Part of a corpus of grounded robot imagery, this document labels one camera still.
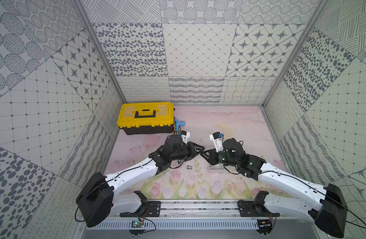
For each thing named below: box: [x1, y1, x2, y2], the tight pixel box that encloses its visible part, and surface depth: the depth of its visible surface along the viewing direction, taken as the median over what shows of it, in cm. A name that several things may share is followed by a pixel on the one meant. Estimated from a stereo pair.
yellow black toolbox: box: [116, 102, 175, 135], surface depth 95 cm
